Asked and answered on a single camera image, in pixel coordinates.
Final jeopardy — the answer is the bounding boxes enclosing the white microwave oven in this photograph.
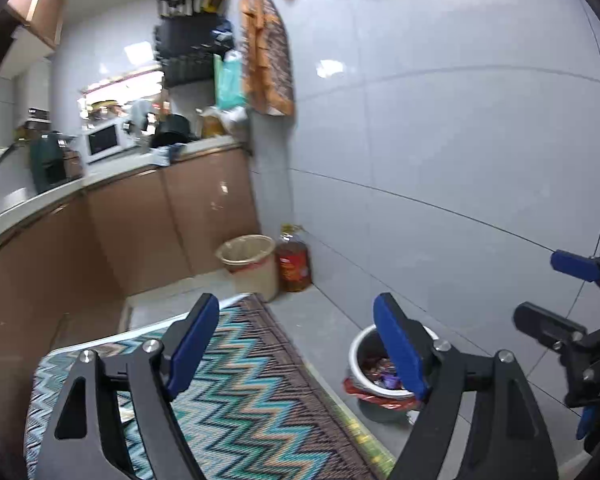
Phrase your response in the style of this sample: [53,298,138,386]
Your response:
[82,120,136,164]

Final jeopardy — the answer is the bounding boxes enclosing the black wall spice rack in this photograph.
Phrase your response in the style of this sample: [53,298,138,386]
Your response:
[152,0,233,86]

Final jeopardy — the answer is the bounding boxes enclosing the yellow bottle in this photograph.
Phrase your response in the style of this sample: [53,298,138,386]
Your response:
[200,107,226,139]

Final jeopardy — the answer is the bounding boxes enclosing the dark green kitchen appliance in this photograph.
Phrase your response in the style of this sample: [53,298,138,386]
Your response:
[29,132,78,194]

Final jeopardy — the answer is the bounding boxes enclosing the brown kitchen base cabinet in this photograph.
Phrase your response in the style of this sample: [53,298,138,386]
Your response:
[0,146,261,461]

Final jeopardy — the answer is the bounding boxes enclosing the glass jar with lid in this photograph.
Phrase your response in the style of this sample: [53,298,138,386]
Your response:
[90,100,126,124]

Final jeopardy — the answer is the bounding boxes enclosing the black cooking pot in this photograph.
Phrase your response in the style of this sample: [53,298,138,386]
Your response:
[152,114,193,149]

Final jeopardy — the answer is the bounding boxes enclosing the crumpled white bag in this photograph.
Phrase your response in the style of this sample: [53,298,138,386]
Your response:
[223,106,251,141]

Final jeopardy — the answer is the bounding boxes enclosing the brown snack wrapper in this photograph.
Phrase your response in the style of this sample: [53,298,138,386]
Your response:
[364,357,394,380]

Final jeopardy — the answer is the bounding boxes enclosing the orange patterned hanging cloth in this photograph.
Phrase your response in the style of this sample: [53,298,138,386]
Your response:
[240,0,296,117]

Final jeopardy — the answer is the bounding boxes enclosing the brown wall cabinet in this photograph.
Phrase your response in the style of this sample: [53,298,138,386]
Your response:
[7,0,69,51]

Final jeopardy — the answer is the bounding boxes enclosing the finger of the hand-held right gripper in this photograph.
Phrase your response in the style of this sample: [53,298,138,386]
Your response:
[513,302,589,356]
[551,249,600,301]

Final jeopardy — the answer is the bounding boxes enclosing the white bowl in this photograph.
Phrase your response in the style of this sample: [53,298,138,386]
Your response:
[2,187,29,211]

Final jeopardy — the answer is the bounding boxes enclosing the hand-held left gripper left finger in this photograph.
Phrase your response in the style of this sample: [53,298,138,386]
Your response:
[32,292,221,480]

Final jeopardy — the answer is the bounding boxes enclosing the green plastic bag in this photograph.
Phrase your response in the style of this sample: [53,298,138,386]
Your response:
[214,51,246,110]

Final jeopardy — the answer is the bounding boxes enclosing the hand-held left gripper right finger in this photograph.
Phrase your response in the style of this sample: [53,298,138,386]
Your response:
[372,292,561,480]

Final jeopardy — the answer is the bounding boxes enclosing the white round trash bin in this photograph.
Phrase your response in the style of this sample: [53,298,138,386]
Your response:
[344,324,441,413]

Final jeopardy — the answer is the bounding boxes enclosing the zigzag patterned table cloth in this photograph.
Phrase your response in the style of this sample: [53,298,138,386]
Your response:
[24,294,396,480]

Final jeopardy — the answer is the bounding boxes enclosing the small brown box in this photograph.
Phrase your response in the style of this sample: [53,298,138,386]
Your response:
[62,150,85,181]

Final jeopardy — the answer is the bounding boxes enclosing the red plastic bag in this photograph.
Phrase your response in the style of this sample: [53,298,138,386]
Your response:
[343,377,421,412]

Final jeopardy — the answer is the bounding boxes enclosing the beige trash bin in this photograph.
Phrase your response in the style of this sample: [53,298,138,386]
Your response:
[216,234,281,297]

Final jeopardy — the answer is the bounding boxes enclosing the person's right hand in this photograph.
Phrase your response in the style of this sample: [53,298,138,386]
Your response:
[576,404,600,441]

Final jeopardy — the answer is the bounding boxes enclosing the cooking oil bottle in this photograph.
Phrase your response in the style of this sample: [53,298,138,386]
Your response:
[276,225,312,293]

